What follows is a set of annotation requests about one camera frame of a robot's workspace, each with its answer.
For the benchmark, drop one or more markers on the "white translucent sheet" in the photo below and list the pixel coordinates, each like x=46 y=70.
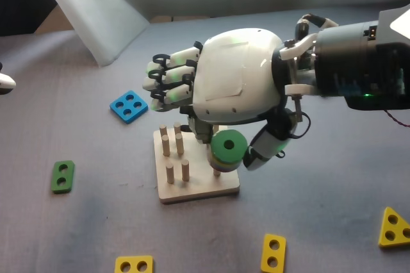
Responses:
x=96 y=13

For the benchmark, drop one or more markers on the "green rectangular two-hole block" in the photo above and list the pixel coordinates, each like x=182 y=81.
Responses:
x=57 y=175

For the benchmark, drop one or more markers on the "wooden peg board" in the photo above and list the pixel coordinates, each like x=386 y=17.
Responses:
x=198 y=186

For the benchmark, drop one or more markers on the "grey table cloth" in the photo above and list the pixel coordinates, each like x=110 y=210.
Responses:
x=96 y=221

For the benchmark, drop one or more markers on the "yellow two-hole block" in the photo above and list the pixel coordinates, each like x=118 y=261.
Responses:
x=267 y=253
x=134 y=260

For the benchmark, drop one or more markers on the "green round ring stack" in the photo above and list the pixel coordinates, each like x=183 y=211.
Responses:
x=221 y=154

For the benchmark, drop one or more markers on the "blue square four-hole block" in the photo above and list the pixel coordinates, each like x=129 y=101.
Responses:
x=129 y=116

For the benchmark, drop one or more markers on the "tan wooden box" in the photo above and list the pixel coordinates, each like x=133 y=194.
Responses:
x=182 y=18

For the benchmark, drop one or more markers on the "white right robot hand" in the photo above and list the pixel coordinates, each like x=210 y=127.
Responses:
x=234 y=74

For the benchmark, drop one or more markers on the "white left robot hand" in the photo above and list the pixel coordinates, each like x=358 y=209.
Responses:
x=5 y=82

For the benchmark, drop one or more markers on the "yellow triangular three-hole block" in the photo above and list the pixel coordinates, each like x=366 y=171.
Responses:
x=384 y=231

